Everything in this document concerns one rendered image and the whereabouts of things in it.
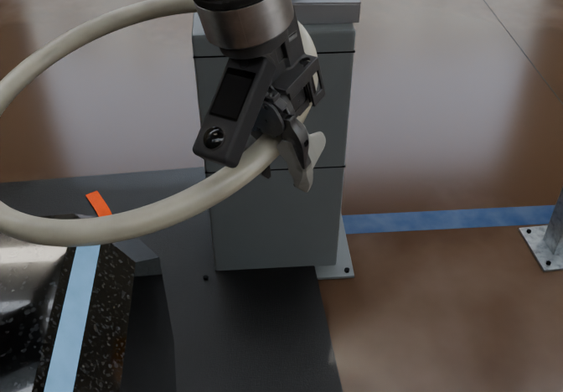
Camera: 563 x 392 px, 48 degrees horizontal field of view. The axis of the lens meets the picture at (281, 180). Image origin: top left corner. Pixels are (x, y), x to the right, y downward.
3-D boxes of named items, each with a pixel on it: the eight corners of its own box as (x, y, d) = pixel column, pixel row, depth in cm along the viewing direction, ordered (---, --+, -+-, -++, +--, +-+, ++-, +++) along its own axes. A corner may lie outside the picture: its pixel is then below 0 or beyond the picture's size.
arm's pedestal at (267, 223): (203, 185, 239) (179, -35, 184) (333, 179, 241) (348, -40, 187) (198, 286, 200) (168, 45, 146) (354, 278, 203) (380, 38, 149)
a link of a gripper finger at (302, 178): (346, 167, 75) (319, 105, 70) (320, 201, 72) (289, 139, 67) (326, 165, 77) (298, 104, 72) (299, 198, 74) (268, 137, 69)
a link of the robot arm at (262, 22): (247, 18, 54) (168, 2, 59) (260, 64, 58) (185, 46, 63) (303, -34, 59) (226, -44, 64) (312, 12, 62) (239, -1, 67)
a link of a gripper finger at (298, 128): (322, 162, 69) (291, 98, 64) (314, 172, 68) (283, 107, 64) (290, 158, 72) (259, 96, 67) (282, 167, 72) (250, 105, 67)
